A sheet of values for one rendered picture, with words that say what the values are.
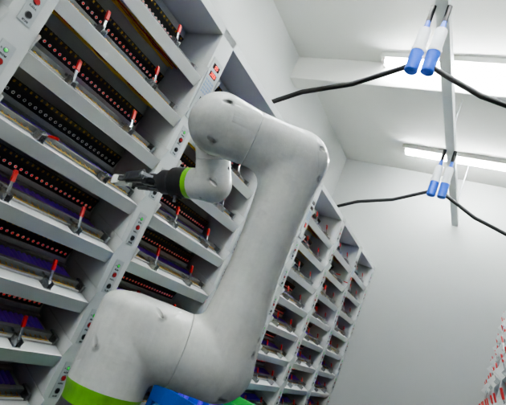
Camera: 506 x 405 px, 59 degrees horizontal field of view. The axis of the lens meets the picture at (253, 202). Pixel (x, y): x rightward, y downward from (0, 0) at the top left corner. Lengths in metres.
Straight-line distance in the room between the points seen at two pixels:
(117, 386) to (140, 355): 0.05
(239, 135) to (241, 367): 0.40
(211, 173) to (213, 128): 0.44
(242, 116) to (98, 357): 0.47
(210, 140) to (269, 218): 0.18
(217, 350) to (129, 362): 0.14
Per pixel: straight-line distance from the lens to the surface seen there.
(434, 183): 3.46
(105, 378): 0.77
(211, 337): 0.78
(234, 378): 0.79
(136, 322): 0.76
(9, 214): 1.40
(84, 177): 1.50
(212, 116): 0.81
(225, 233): 2.27
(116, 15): 1.80
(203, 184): 1.25
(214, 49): 1.90
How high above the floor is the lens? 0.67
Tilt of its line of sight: 14 degrees up
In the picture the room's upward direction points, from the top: 23 degrees clockwise
